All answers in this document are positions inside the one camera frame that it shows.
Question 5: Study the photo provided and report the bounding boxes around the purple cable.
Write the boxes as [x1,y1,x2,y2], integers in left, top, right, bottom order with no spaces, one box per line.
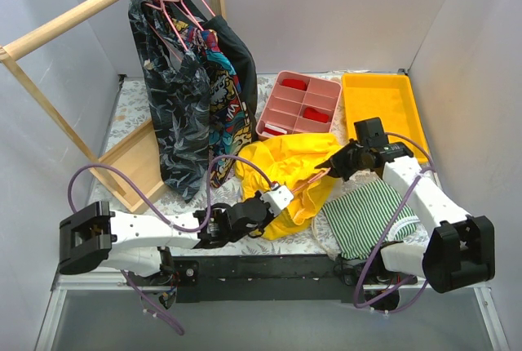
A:
[332,132,437,316]
[67,154,282,335]

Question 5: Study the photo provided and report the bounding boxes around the floral table mat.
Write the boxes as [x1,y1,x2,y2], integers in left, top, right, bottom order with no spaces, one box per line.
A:
[87,72,429,256]

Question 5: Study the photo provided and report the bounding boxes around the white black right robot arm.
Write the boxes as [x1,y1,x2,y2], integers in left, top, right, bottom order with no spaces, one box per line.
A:
[318,140,495,293]

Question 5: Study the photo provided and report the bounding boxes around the red white striped sock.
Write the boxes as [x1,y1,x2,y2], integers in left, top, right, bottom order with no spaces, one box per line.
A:
[262,123,288,137]

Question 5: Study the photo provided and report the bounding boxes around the colourful comic print shorts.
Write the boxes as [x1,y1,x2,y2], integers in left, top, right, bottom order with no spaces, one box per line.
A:
[173,20,248,189]

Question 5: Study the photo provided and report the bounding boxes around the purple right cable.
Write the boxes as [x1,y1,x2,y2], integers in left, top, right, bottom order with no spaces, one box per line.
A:
[332,132,437,316]

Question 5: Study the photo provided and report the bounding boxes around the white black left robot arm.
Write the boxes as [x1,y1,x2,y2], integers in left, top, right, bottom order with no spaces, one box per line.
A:
[58,182,308,286]

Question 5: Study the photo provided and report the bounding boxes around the dark leaf print shorts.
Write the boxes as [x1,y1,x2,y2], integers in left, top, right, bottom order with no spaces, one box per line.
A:
[128,0,210,202]

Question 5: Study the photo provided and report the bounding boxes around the black shorts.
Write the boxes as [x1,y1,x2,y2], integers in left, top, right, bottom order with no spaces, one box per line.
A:
[166,0,258,143]

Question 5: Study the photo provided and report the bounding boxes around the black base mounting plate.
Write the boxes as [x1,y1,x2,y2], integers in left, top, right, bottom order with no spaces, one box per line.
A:
[126,255,418,305]

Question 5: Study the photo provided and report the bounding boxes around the pink compartment organizer box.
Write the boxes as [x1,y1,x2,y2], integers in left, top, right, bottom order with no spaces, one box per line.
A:
[256,71,342,140]

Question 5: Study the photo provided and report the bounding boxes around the green white striped cloth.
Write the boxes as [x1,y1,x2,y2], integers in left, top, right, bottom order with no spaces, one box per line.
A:
[321,180,402,260]

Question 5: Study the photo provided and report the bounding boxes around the wooden clothes rack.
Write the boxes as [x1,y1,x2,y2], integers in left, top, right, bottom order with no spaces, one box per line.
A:
[0,0,227,214]

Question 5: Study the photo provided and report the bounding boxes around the red folded sock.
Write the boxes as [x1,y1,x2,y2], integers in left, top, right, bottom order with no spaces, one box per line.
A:
[281,78,307,91]
[303,107,329,123]

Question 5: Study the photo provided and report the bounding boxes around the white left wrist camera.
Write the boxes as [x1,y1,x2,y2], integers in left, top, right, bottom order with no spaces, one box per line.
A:
[261,183,294,217]

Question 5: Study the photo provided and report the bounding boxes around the aluminium frame rail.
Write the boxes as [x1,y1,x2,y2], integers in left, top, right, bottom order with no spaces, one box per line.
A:
[37,269,508,350]

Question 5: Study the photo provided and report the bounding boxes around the yellow shorts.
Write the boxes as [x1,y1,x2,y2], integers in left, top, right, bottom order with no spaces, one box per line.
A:
[239,133,341,240]

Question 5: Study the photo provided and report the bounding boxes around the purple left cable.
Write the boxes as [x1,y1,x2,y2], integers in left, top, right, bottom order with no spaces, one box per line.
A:
[67,154,282,335]

